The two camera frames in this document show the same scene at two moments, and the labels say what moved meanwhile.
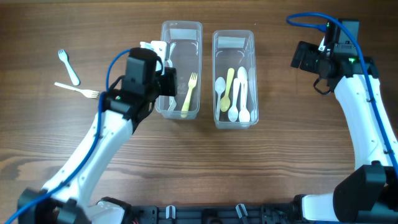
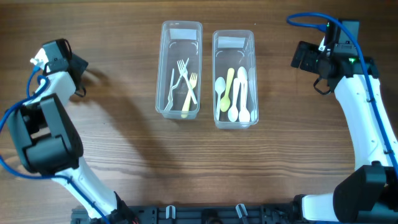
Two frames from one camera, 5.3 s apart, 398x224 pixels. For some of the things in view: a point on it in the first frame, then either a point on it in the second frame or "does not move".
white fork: (87, 93) -> (183, 70)
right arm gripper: (311, 50) does not move
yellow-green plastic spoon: (225, 102) does not move
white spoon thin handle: (251, 78) does not move
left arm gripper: (168, 87) -> (79, 62)
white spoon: (220, 87) does not move
